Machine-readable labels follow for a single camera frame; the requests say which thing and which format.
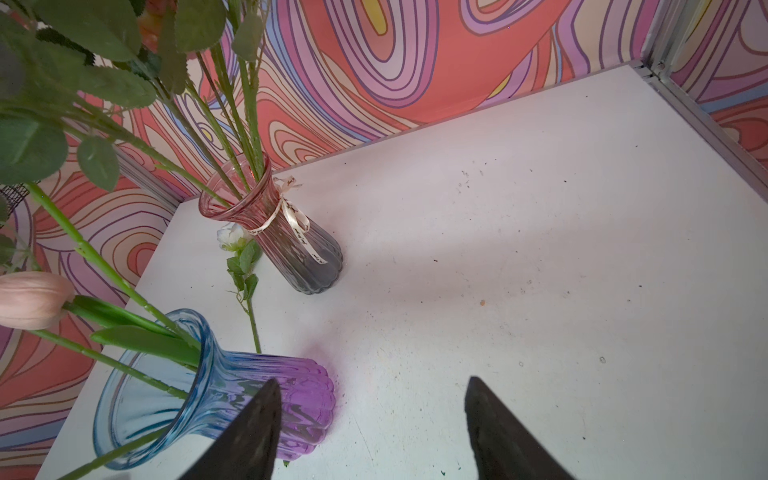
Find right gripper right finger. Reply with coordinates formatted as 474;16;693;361
464;376;573;480

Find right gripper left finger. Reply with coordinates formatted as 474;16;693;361
181;379;282;480

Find blue purple glass vase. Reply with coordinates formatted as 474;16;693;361
92;309;336;470

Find pink glass vase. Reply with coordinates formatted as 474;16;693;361
198;156;343;295

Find magenta rose stem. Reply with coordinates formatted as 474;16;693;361
23;179;202;352

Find coral pink rose stem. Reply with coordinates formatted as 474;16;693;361
28;330;187;480

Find pink tulip stem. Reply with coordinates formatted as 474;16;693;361
1;271;200;368

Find cream ribbon on vase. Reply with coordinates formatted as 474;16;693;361
248;176;327;265

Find small white rose stem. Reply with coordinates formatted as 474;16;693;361
217;223;262;354

